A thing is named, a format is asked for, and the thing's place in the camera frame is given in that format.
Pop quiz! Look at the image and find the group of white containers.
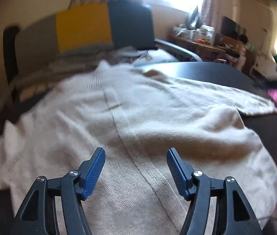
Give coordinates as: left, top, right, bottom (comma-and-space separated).
175, 24, 215, 41

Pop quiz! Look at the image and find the beige knit sweater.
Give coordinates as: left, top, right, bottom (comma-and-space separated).
0, 61, 277, 235

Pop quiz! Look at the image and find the wooden desk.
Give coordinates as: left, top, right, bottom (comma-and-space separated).
170, 35, 227, 62

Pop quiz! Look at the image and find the colour block sofa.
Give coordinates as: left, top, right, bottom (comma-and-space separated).
0, 0, 203, 118

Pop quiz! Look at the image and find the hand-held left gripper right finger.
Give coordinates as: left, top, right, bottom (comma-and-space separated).
167, 148, 263, 235

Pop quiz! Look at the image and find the grey cloth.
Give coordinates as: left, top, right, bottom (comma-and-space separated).
48, 45, 154, 67

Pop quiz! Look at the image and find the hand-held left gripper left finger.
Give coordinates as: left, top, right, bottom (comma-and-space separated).
12, 147, 105, 235

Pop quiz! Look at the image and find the black flat monitor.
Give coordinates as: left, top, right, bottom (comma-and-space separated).
220, 17, 247, 40

